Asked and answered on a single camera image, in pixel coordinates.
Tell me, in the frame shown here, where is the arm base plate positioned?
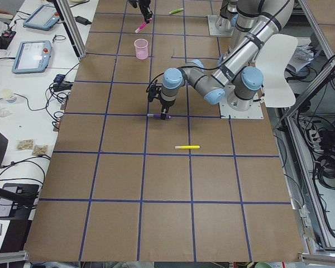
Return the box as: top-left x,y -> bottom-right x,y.
207,15 -> 234,37
219,85 -> 264,119

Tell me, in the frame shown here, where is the near teach pendant tablet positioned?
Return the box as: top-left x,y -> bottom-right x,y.
12,40 -> 52,74

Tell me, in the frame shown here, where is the black power adapter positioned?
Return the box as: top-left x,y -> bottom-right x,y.
75,16 -> 91,25

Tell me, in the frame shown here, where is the white plastic chair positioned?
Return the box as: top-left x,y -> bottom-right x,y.
255,33 -> 298,108

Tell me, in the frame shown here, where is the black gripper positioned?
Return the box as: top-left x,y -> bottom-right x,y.
139,0 -> 152,20
161,101 -> 170,120

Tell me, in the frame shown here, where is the pink highlighter pen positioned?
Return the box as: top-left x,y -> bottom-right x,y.
135,22 -> 150,34

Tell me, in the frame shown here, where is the green highlighter pen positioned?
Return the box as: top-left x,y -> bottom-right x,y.
169,8 -> 184,15

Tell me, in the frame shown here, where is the pink mesh cup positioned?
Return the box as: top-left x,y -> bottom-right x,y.
133,39 -> 149,60

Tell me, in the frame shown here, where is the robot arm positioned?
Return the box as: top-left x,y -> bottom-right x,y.
158,1 -> 294,119
128,1 -> 238,34

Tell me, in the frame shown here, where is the teach pendant tablet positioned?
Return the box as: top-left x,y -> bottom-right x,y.
23,4 -> 60,31
12,40 -> 52,74

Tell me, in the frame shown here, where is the aluminium frame post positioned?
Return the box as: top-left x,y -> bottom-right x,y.
52,0 -> 87,59

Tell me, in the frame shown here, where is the purple highlighter pen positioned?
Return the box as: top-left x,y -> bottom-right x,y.
147,113 -> 161,119

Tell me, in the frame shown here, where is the yellow highlighter pen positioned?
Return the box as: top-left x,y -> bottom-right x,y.
174,145 -> 200,150

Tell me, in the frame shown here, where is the far teach pendant tablet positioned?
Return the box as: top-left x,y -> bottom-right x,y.
23,4 -> 60,31

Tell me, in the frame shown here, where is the white tape roll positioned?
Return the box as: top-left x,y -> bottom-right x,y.
0,89 -> 17,103

